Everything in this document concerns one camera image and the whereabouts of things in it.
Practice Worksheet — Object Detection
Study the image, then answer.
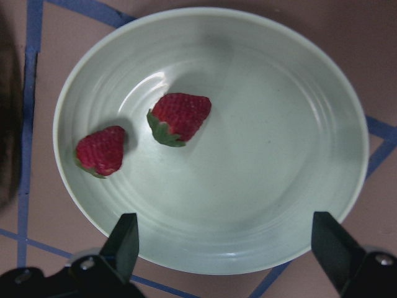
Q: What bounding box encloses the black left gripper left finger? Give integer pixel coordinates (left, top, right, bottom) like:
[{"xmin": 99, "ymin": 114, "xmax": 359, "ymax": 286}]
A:
[{"xmin": 99, "ymin": 213, "xmax": 139, "ymax": 282}]

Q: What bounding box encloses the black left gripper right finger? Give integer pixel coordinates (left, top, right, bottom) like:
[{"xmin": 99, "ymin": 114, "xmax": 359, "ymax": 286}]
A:
[{"xmin": 311, "ymin": 211, "xmax": 366, "ymax": 295}]

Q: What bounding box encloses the strawberry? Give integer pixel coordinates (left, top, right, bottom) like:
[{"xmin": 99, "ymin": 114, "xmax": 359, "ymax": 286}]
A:
[
  {"xmin": 74, "ymin": 125, "xmax": 126, "ymax": 179},
  {"xmin": 146, "ymin": 93, "xmax": 212, "ymax": 147}
]

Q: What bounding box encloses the light green plate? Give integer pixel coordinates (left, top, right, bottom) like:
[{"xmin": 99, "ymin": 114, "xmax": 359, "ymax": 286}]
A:
[{"xmin": 53, "ymin": 7, "xmax": 368, "ymax": 275}]

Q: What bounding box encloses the brown wicker basket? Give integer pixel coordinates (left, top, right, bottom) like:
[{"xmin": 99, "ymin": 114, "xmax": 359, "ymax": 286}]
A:
[{"xmin": 1, "ymin": 11, "xmax": 23, "ymax": 210}]

